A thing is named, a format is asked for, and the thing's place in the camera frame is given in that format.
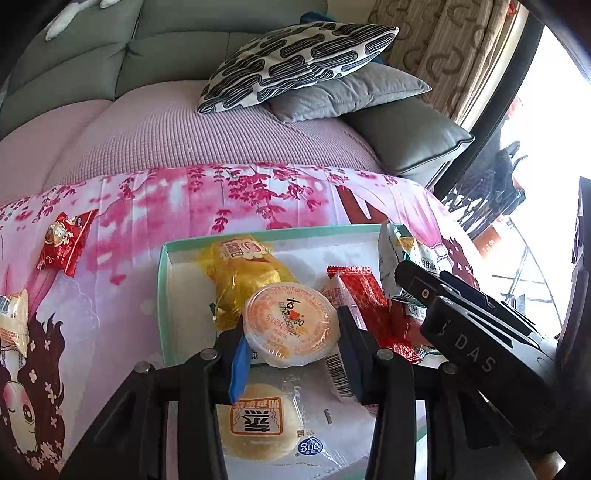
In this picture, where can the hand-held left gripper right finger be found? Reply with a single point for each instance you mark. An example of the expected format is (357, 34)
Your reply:
(352, 355)

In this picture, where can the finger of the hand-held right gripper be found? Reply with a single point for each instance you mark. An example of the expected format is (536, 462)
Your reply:
(443, 318)
(415, 277)

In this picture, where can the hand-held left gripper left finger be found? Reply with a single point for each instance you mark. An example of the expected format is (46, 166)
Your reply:
(239, 369)

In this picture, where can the cream white snack packet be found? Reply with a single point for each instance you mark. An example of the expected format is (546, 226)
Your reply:
(334, 374)

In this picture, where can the green cookie packet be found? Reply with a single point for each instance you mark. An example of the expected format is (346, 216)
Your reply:
(401, 244)

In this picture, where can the red gold patterned packet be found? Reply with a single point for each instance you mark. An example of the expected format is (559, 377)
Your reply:
(364, 295)

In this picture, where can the round pastry clear packet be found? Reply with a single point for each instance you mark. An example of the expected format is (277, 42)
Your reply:
(258, 424)

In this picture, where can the yellow jelly cup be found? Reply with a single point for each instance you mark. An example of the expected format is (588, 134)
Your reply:
(291, 323)

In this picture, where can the shallow teal cardboard box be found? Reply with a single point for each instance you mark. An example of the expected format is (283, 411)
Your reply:
(184, 295)

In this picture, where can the yellow foil snack packet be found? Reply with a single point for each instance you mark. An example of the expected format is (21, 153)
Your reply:
(244, 272)

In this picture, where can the black chair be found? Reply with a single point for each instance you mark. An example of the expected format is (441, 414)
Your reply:
(508, 175)

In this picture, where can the pink printed blanket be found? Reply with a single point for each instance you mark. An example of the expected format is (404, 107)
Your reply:
(115, 300)

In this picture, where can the grey cushion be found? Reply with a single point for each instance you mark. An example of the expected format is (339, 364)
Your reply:
(351, 92)

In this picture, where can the red cartoon snack packet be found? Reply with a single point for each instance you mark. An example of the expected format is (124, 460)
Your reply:
(62, 240)

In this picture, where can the beige patterned curtain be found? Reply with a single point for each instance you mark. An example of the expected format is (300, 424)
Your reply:
(438, 50)

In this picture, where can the orange cream snack packet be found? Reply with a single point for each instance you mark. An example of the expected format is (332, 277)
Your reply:
(11, 323)

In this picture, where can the pink knitted sofa cover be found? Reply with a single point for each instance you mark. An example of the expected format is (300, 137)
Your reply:
(184, 138)

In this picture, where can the black white patterned cushion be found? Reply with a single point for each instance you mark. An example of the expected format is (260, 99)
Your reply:
(295, 60)

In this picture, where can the blue cloth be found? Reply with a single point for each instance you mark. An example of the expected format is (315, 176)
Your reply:
(314, 18)

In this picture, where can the grey sofa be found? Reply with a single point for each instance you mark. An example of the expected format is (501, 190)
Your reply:
(184, 41)

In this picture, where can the grey white plush toy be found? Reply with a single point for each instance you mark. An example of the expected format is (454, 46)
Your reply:
(78, 14)

